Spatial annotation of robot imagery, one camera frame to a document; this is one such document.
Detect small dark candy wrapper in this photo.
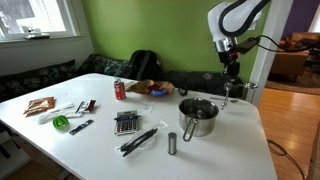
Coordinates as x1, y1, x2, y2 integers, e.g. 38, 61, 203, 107
76, 100, 95, 113

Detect blue plate with wrappers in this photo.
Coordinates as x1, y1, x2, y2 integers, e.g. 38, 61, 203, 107
126, 80, 175, 97

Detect orange snack packet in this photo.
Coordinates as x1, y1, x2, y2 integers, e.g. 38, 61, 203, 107
24, 97, 55, 115

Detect metal spoon on table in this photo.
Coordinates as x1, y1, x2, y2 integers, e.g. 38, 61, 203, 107
210, 97, 239, 103

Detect grey metal cylinder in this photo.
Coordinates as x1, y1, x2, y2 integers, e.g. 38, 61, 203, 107
168, 132, 177, 155

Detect black floor cable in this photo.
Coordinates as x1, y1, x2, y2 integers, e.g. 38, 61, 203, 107
266, 138, 306, 180

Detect stainless steel pot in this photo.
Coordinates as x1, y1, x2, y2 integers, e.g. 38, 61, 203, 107
178, 98, 219, 142

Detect brown armchair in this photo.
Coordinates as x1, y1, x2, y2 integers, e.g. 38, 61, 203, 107
268, 32, 320, 82

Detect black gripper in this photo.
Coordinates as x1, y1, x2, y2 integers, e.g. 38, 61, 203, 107
218, 50, 240, 81

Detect grey calculator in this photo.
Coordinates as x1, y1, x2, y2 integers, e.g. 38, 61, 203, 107
114, 110, 139, 135

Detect floral pillow under window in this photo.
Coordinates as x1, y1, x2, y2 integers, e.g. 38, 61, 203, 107
0, 60, 76, 102

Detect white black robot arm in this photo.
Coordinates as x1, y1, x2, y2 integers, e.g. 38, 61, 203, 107
207, 0, 271, 81

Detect black pens in bag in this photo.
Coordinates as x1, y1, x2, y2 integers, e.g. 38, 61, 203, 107
114, 121, 167, 157

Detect black bench seat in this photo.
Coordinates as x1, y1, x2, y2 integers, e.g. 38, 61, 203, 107
77, 54, 129, 77

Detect red soda can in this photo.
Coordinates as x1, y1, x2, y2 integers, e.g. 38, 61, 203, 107
114, 79, 126, 100

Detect dark floral bench cushion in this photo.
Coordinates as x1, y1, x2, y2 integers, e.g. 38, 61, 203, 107
159, 71, 231, 96

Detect black backpack on bench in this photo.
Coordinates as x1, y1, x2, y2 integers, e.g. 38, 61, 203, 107
124, 50, 161, 81

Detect black flat strip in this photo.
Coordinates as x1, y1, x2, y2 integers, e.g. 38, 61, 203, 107
69, 119, 94, 135

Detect metal spoon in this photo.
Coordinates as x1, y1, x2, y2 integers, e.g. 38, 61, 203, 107
210, 97, 239, 103
221, 82, 233, 110

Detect white plastic wrapper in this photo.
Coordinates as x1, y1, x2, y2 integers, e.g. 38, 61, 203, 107
35, 102, 81, 124

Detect green round lid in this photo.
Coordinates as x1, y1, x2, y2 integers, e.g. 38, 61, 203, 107
53, 115, 69, 129

